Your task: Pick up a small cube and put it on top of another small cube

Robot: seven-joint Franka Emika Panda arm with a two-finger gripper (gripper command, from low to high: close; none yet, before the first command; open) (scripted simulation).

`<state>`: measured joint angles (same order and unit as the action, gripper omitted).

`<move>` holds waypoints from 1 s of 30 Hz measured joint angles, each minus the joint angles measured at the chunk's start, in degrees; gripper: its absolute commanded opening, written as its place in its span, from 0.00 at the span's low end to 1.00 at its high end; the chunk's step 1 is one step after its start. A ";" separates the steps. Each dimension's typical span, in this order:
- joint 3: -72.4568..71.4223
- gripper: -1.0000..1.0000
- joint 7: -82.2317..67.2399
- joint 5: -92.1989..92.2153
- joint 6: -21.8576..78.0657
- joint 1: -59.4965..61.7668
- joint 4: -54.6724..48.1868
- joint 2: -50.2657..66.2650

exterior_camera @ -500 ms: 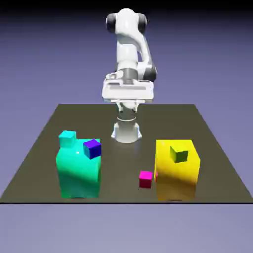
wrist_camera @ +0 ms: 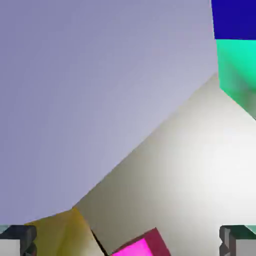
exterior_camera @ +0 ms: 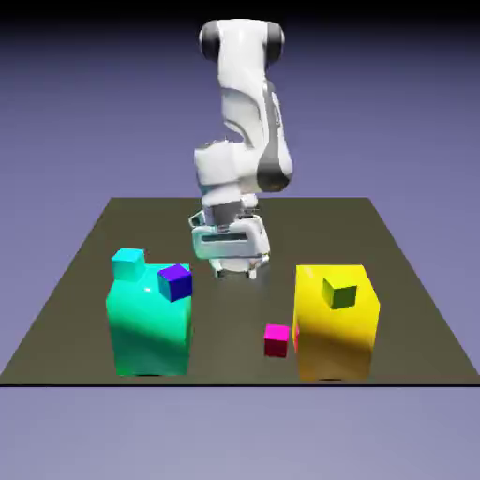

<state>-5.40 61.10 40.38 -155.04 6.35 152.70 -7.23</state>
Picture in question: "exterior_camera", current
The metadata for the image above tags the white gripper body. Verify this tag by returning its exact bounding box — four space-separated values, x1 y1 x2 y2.
190 216 272 262

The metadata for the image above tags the small blue cube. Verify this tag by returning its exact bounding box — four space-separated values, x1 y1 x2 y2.
157 262 194 304

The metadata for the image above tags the small magenta cube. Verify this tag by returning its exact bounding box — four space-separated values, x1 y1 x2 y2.
262 322 292 358

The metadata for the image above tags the small olive green cube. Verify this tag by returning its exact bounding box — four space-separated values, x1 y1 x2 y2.
322 276 358 311

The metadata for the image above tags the small cyan cube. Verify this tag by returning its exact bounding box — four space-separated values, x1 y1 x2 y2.
111 247 146 283

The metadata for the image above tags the large teal box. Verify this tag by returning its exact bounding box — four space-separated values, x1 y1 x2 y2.
105 261 195 378

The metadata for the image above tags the large yellow box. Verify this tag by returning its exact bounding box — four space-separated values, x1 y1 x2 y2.
292 263 382 383

